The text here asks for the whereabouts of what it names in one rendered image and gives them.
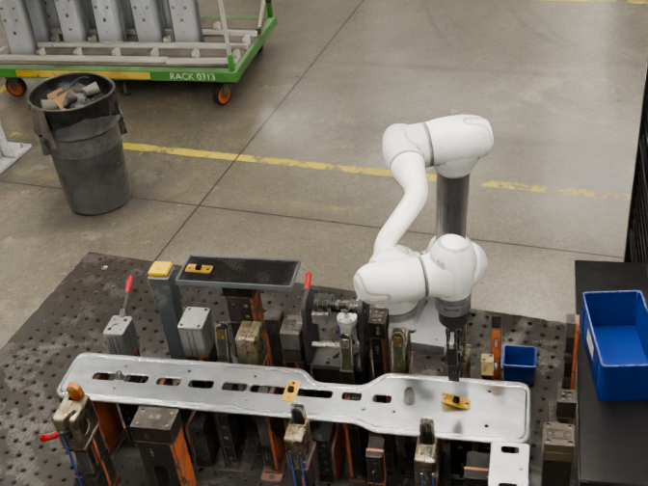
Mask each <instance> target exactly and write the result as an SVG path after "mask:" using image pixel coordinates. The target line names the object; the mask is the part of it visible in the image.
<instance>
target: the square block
mask: <svg viewBox="0 0 648 486"><path fill-rule="evenodd" d="M574 456H575V426H574V425H573V424H566V423H554V422H545V423H544V428H543V437H542V473H541V486H570V482H571V471H572V462H574Z"/></svg>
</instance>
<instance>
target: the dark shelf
mask: <svg viewBox="0 0 648 486"><path fill-rule="evenodd" d="M615 290H640V291H641V292H642V294H643V297H644V300H645V303H646V306H647V308H648V270H647V263H638V262H616V261H595V260H575V314H576V315H579V316H580V333H579V345H578V355H577V415H578V464H579V486H648V400H624V401H600V400H599V399H598V397H597V393H596V390H595V387H594V382H593V378H592V374H591V370H590V366H589V362H588V359H587V356H586V352H585V348H584V344H583V340H582V336H581V308H582V298H581V297H582V294H583V293H584V292H590V291H615Z"/></svg>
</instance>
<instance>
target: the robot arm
mask: <svg viewBox="0 0 648 486"><path fill-rule="evenodd" d="M493 144H494V137H493V132H492V129H491V126H490V124H489V122H488V121H487V120H485V119H482V117H479V116H474V115H455V116H448V117H443V118H438V119H434V120H432V121H426V122H421V123H415V124H405V123H396V124H393V125H391V126H389V127H388V128H387V130H386V131H385V133H384V136H383V141H382V152H383V156H384V159H385V162H386V165H387V167H388V169H389V170H390V171H391V174H392V176H393V177H394V178H395V179H396V180H397V182H398V183H399V184H400V185H401V187H402V188H403V189H404V192H405V193H404V196H403V198H402V200H401V202H400V203H399V205H398V206H397V207H396V209H395V210H394V212H393V213H392V215H391V217H390V218H389V220H388V221H387V222H386V224H385V225H384V226H383V227H382V229H381V230H380V232H379V234H378V236H377V238H376V240H375V243H374V250H373V256H372V258H371V259H370V261H369V263H368V264H366V265H364V266H363V267H361V268H360V269H359V270H358V271H357V272H356V274H355V277H354V280H353V283H354V287H355V290H356V293H357V295H358V297H359V298H360V299H361V300H362V301H364V302H365V303H367V304H369V307H370V308H375V307H377V308H387V309H389V321H390V324H389V329H393V328H395V327H396V328H401V329H402V328H409V329H410V331H411V334H413V333H415V332H416V331H417V325H418V322H419V318H420V316H421V314H422V311H423V309H424V307H425V306H426V305H427V304H428V298H427V297H435V301H436V310H437V311H438V313H439V321H440V323H441V324H442V325H443V326H445V327H446V328H445V334H446V348H447V361H445V364H446V365H447V372H448V381H450V382H459V381H460V372H461V351H463V347H460V343H461V340H460V336H461V328H462V327H463V326H464V325H465V324H466V323H467V322H468V319H469V310H470V309H471V296H472V286H473V285H474V284H476V283H478V282H479V281H480V280H482V279H483V278H484V276H485V274H486V273H487V268H488V264H487V257H486V255H485V253H484V251H483V250H482V248H481V247H480V246H479V245H477V244H475V243H473V242H471V240H470V239H469V237H468V236H466V234H467V217H468V199H469V189H470V172H471V171H472V170H473V168H474V166H475V165H476V163H477V162H478V160H479V158H481V157H484V156H485V155H486V154H488V153H489V152H490V150H491V149H492V146H493ZM433 166H434V168H435V170H436V171H437V191H436V235H435V236H434V237H433V238H432V239H431V241H430V242H429V245H428V247H427V248H426V251H422V252H413V251H412V250H411V249H409V248H408V247H405V246H403V245H396V244H397V242H398V241H399V240H400V238H401V237H402V235H403V234H404V233H405V231H406V230H407V229H408V227H409V226H411V224H412V223H413V222H414V220H415V219H416V218H417V216H418V215H419V213H420V212H421V210H422V209H423V207H424V205H425V202H426V199H427V195H428V184H427V178H426V172H425V168H428V167H433Z"/></svg>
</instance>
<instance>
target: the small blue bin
mask: <svg viewBox="0 0 648 486"><path fill-rule="evenodd" d="M536 356H537V348H536V347H534V346H522V345H508V344H506V345H503V349H502V362H501V364H502V367H503V381H510V382H521V383H524V384H526V385H532V384H533V381H534V373H535V368H536Z"/></svg>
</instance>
